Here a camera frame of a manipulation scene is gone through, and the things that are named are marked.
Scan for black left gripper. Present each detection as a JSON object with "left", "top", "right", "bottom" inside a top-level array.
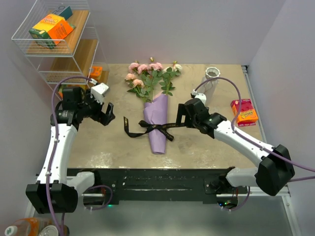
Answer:
[{"left": 78, "top": 89, "right": 115, "bottom": 125}]

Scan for black ribbon gold lettering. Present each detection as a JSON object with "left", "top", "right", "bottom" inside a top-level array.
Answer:
[{"left": 124, "top": 117, "right": 177, "bottom": 142}]

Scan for purple pink wrapping paper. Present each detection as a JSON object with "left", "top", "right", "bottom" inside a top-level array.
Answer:
[{"left": 143, "top": 94, "right": 169, "bottom": 155}]

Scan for pink rose stem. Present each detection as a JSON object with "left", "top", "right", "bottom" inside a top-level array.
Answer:
[
  {"left": 127, "top": 62, "right": 151, "bottom": 99},
  {"left": 146, "top": 57, "right": 163, "bottom": 92}
]

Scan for white rose stem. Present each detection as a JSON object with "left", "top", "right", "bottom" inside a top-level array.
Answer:
[{"left": 159, "top": 61, "right": 183, "bottom": 96}]

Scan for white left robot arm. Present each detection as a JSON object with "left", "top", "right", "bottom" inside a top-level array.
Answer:
[{"left": 26, "top": 83, "right": 115, "bottom": 214}]

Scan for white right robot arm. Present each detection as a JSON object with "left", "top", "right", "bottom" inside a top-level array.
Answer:
[{"left": 176, "top": 98, "right": 295, "bottom": 196}]

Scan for white ribbed ceramic vase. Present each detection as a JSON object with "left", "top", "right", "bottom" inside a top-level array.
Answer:
[{"left": 198, "top": 67, "right": 221, "bottom": 106}]

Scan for peach rose stem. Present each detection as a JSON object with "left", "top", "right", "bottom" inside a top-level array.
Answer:
[{"left": 125, "top": 72, "right": 154, "bottom": 103}]

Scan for small orange box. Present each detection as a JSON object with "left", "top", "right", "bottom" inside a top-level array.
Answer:
[{"left": 90, "top": 66, "right": 102, "bottom": 81}]

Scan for colourful sponge pack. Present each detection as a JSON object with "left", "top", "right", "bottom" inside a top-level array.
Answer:
[{"left": 57, "top": 84, "right": 88, "bottom": 98}]

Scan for pink orange snack box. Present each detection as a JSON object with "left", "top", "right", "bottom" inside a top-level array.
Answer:
[{"left": 230, "top": 99, "right": 258, "bottom": 127}]

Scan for orange yellow box on shelf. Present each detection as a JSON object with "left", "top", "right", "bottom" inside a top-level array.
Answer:
[{"left": 29, "top": 14, "right": 75, "bottom": 49}]

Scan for dark teal box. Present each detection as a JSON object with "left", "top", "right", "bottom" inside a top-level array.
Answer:
[{"left": 52, "top": 5, "right": 73, "bottom": 20}]

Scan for metal tin can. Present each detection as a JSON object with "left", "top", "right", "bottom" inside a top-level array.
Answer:
[{"left": 39, "top": 225, "right": 70, "bottom": 236}]

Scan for orange juice bottle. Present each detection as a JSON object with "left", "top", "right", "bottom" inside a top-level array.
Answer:
[{"left": 4, "top": 217, "right": 53, "bottom": 236}]

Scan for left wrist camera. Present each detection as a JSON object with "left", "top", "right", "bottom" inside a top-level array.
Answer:
[{"left": 91, "top": 83, "right": 109, "bottom": 104}]

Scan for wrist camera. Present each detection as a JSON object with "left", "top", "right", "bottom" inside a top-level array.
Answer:
[
  {"left": 191, "top": 89, "right": 207, "bottom": 105},
  {"left": 91, "top": 83, "right": 109, "bottom": 104}
]

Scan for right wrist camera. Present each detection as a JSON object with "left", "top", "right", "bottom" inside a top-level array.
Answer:
[{"left": 191, "top": 89, "right": 207, "bottom": 105}]

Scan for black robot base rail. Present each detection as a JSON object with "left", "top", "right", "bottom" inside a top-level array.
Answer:
[{"left": 66, "top": 167, "right": 249, "bottom": 208}]

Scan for white wire shelf rack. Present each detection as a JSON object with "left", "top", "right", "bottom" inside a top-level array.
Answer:
[{"left": 11, "top": 0, "right": 109, "bottom": 89}]

